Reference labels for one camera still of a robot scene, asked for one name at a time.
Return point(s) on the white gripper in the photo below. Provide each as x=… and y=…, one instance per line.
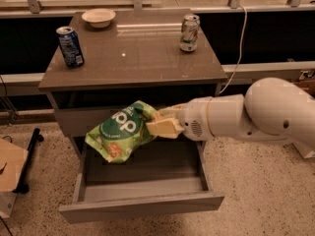
x=193, y=118

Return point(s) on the green rice chip bag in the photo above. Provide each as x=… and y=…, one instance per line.
x=116, y=138

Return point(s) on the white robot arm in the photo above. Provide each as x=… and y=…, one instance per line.
x=271, y=111

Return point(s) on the open grey middle drawer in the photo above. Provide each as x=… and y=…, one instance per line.
x=163, y=177

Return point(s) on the grey drawer cabinet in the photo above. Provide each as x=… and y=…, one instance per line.
x=136, y=57

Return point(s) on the closed grey top drawer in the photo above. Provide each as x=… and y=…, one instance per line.
x=77, y=122

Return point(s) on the green white soda can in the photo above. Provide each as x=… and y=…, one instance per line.
x=189, y=33

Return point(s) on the white bowl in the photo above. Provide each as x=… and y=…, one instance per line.
x=99, y=18

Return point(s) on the blue soda can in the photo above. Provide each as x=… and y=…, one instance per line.
x=70, y=46

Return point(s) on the cardboard box left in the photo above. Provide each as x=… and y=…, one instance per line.
x=12, y=162

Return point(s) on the black stand leg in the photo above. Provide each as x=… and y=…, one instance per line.
x=23, y=186

